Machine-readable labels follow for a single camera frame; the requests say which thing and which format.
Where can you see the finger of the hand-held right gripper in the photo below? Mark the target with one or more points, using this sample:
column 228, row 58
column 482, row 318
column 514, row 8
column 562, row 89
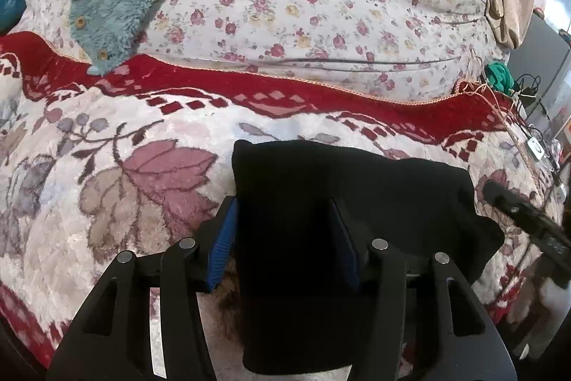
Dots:
column 522, row 213

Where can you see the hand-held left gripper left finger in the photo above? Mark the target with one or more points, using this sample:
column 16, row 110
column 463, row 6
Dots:
column 223, row 238

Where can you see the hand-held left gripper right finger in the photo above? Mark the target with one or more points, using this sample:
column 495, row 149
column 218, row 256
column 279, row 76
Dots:
column 345, row 242

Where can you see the black pants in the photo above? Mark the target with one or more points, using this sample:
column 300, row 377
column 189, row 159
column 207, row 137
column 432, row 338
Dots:
column 357, row 184

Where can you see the white charger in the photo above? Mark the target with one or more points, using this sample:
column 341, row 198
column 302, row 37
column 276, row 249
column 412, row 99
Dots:
column 535, row 149

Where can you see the red and white floral blanket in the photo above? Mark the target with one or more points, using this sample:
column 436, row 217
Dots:
column 134, row 166

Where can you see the black power adapter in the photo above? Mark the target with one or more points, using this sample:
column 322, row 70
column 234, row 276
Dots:
column 531, row 97

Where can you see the green cloth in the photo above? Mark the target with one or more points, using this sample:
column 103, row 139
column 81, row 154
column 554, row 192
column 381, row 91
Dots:
column 498, row 76

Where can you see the grey cabinet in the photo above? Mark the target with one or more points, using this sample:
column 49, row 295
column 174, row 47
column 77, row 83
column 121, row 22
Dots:
column 544, row 64

